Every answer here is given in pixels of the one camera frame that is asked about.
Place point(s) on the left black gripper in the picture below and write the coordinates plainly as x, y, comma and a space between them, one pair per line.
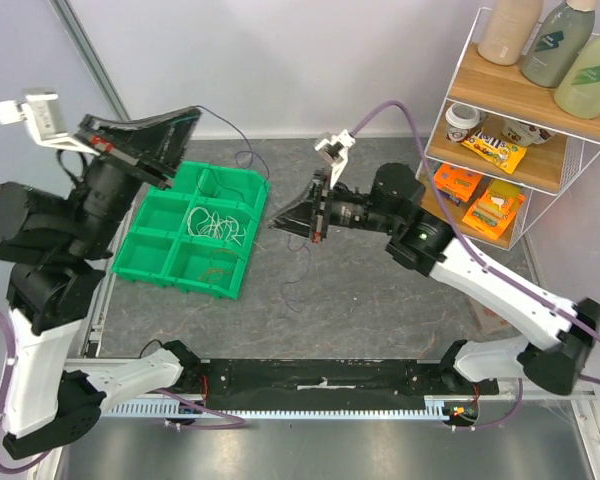
160, 141

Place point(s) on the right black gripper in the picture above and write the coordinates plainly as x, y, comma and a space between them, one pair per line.
318, 208

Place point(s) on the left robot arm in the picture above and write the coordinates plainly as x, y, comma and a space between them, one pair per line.
54, 244

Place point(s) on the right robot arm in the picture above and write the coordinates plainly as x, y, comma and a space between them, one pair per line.
555, 334

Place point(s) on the green compartment bin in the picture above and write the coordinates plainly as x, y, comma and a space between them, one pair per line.
197, 236

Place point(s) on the white paper cup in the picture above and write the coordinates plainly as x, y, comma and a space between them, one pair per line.
461, 120

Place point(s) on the orange yellow snack box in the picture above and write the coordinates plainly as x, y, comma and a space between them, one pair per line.
492, 213

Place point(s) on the yellow candy bag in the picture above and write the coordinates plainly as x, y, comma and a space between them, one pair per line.
504, 155

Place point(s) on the beige pump bottle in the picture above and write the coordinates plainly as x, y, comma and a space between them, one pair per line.
510, 26

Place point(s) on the grey-green pump bottle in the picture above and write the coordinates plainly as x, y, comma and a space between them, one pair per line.
562, 35

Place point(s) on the light green pump bottle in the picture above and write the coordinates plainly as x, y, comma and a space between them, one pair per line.
579, 92

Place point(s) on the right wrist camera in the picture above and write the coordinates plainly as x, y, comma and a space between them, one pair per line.
334, 148

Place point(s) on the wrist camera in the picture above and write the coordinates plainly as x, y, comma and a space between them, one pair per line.
40, 111
334, 148

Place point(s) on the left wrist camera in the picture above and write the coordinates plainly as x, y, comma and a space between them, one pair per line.
40, 111

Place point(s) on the slotted cable duct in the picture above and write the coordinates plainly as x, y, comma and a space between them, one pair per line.
163, 407

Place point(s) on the white wire shelf rack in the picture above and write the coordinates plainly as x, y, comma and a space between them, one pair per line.
559, 146

